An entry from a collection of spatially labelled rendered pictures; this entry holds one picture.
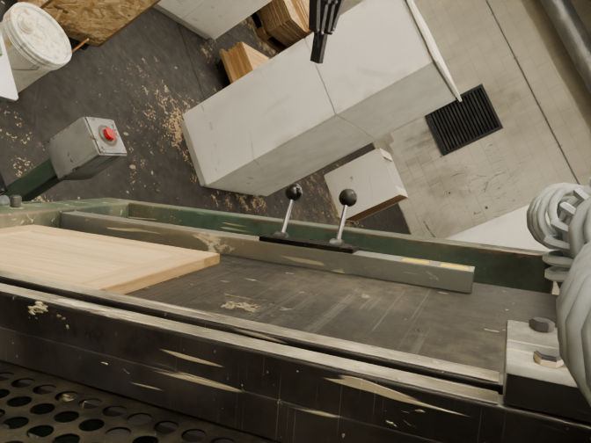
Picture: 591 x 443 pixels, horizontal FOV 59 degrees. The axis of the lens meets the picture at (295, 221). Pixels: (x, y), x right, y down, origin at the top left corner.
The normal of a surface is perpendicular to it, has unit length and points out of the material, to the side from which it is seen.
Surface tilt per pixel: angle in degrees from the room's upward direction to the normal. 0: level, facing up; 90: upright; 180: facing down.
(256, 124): 90
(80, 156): 90
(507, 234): 90
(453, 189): 90
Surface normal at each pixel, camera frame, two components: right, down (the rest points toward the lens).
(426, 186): -0.44, -0.04
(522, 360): 0.07, -0.99
